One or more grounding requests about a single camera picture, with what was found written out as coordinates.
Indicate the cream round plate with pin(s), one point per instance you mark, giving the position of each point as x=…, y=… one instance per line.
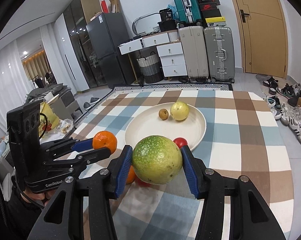
x=148, y=122

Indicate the woven laundry basket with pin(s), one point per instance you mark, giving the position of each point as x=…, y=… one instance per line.
x=150, y=67

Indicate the silver suitcase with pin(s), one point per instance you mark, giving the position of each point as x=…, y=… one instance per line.
x=220, y=53

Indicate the beige suitcase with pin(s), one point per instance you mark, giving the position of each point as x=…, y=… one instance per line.
x=194, y=49

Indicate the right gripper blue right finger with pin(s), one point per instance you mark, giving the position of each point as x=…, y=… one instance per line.
x=250, y=216

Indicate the yellow round fruit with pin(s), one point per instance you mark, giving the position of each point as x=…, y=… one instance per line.
x=179, y=111

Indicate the green passion fruit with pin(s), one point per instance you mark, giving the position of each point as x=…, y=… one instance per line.
x=156, y=160

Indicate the black refrigerator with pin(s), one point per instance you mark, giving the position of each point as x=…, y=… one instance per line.
x=107, y=32

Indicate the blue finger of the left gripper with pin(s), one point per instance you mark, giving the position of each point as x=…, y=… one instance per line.
x=65, y=146
x=79, y=162

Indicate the yellow plastic bag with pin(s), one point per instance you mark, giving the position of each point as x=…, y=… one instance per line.
x=48, y=119

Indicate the yellow shoe box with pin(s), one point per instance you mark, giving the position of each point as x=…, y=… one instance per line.
x=216, y=21

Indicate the wooden door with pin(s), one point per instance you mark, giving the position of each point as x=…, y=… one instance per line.
x=263, y=37

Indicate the white drawer desk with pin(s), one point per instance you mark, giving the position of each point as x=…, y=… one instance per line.
x=169, y=48

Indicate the teal suitcase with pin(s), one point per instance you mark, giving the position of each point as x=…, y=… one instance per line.
x=189, y=12

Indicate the left hand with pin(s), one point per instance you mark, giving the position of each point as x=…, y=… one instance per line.
x=43, y=197

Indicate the stacked black shoe boxes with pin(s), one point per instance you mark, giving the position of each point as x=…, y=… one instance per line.
x=209, y=8

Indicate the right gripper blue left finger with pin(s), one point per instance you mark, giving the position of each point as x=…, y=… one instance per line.
x=62, y=218

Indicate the red tomato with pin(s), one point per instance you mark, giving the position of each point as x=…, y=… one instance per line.
x=180, y=142
x=141, y=183

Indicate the orange tangerine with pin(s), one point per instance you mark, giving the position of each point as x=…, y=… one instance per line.
x=105, y=139
x=131, y=176

